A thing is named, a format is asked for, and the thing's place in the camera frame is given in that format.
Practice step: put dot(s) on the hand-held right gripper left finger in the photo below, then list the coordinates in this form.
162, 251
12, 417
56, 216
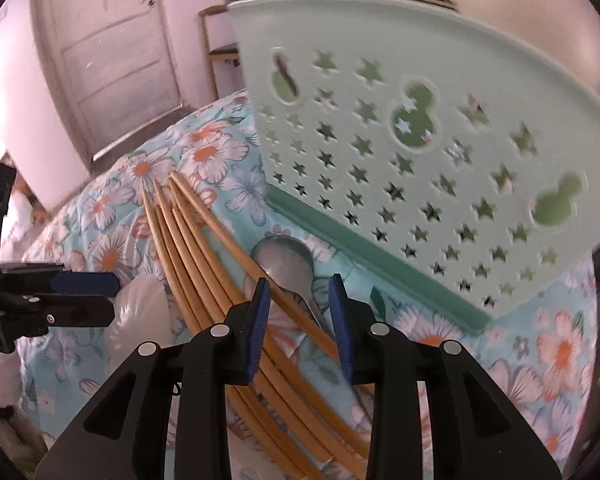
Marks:
254, 340

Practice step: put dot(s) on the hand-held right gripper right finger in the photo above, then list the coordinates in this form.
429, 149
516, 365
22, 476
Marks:
341, 330

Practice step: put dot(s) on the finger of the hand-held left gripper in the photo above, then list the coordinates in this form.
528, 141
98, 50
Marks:
87, 284
80, 311

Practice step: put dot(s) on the metal spoon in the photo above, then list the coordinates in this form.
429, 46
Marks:
285, 262

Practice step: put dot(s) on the bundle of bamboo chopsticks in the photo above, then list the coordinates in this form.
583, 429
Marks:
200, 260

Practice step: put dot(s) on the mint green star-hole utensil basket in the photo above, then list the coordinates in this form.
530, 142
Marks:
420, 110

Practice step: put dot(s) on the floral printed blanket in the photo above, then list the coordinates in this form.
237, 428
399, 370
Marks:
205, 145

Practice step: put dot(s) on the white panel door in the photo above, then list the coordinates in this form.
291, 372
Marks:
110, 50

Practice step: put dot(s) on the wooden chair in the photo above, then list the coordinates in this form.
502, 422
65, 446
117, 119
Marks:
212, 50

